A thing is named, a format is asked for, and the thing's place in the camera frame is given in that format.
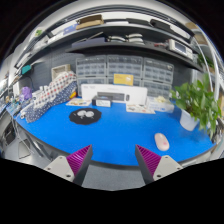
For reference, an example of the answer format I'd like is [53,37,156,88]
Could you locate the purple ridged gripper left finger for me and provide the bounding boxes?
[44,144,94,187]

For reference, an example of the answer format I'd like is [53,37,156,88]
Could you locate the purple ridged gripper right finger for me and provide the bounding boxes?
[134,144,184,185]

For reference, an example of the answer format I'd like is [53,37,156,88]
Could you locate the pink computer mouse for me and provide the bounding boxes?
[154,133,170,151]

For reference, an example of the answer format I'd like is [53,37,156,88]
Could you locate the black round mouse pad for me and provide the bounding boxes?
[69,108,102,125]

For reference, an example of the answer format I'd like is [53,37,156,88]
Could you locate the blue table mat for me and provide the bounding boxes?
[17,103,213,166]

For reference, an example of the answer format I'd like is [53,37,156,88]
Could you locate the flat picture card right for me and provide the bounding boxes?
[126,104,155,114]

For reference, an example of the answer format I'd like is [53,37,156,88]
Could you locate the flat picture card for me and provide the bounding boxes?
[66,98,91,106]
[126,104,155,114]

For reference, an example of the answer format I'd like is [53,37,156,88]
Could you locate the white plant pot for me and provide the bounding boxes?
[180,110,199,131]

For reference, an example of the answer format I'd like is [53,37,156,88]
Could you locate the clear plastic box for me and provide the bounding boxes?
[146,96,174,113]

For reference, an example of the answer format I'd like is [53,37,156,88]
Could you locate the flat picture card left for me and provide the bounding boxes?
[66,98,91,106]

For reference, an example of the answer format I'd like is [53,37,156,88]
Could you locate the small black white box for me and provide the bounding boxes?
[92,96,111,107]

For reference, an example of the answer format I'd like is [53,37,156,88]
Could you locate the white long keyboard box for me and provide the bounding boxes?
[81,84,148,104]

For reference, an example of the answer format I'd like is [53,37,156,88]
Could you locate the patterned fabric cloth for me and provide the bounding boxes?
[25,71,77,123]

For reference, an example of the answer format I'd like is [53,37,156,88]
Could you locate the green potted plant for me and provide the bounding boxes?
[170,73,221,138]

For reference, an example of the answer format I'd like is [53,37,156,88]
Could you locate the yellow card sign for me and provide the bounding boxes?
[113,74,133,86]

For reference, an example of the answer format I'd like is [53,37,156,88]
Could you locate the purple toy figure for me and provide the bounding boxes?
[20,87,32,101]

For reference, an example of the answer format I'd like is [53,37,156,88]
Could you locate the grey drawer organizer cabinet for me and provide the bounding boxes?
[76,55,174,98]

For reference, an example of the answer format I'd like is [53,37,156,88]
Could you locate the white instrument on shelf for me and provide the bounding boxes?
[168,39,193,60]

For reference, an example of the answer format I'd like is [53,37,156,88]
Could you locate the black metal shelf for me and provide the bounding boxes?
[66,23,202,71]

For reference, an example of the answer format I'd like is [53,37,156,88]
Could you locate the cardboard box on shelf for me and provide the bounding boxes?
[76,14,104,30]

